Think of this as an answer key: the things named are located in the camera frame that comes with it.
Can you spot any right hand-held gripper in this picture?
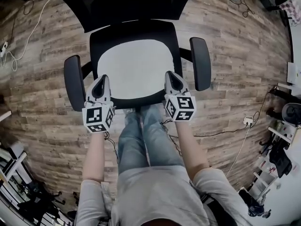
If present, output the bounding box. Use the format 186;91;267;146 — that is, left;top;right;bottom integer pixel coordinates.
164;71;197;122

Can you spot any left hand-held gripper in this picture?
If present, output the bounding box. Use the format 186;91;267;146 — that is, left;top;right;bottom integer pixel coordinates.
82;74;116;134

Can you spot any white cloth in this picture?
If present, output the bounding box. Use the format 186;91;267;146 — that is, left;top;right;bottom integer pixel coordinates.
96;39;176;100

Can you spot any black office chair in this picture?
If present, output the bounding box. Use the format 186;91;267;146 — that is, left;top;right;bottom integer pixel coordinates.
44;0;212;113

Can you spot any person's left forearm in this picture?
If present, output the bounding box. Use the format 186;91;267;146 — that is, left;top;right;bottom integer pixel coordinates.
82;130;107;183

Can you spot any person's right forearm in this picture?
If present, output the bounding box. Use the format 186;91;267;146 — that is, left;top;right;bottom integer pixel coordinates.
174;120;210;181

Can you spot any black chair base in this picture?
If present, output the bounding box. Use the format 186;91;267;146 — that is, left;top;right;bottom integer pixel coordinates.
16;189;79;226

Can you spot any person's right leg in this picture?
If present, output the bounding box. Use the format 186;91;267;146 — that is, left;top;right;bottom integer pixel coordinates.
140;104;186;169

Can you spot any person's leg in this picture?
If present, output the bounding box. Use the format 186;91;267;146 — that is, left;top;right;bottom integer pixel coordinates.
140;104;186;169
117;107;151;175

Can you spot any person's left leg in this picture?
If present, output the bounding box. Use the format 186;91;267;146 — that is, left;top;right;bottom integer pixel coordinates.
117;107;151;175

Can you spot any white power strip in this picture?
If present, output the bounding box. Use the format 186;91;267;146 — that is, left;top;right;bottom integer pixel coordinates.
0;41;9;58

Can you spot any person's light shirt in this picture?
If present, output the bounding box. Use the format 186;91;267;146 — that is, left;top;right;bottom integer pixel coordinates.
74;164;251;226

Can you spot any white desk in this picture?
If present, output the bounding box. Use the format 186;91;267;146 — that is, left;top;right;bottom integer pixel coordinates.
286;61;301;85

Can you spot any black standing fan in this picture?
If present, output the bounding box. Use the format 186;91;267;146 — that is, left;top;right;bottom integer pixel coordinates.
266;85;301;127

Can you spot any black jacket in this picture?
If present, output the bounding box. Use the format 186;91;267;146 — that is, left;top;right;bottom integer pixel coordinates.
269;139;293;179

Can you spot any white shelf rack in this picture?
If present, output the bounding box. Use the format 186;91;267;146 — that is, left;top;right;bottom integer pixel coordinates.
253;165;278;199

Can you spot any table with checkered cloth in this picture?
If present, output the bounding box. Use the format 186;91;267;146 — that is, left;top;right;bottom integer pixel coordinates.
279;0;301;26

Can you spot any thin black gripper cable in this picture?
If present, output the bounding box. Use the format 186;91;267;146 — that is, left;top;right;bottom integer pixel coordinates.
160;118;183;158
104;130;120;165

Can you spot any black floor cable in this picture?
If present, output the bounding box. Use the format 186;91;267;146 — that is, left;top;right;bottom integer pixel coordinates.
9;0;34;47
237;0;256;18
194;85;278;138

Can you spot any white adapter cable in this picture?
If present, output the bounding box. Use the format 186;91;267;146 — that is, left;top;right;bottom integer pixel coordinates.
225;125;250;177

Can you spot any white floor cable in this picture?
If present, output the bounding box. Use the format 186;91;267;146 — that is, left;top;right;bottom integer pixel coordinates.
0;0;56;72

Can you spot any white frame furniture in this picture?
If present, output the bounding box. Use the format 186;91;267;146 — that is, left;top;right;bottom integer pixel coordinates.
0;144;27;188

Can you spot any black shoulder strap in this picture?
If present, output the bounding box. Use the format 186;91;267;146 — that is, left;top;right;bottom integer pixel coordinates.
200;191;227;207

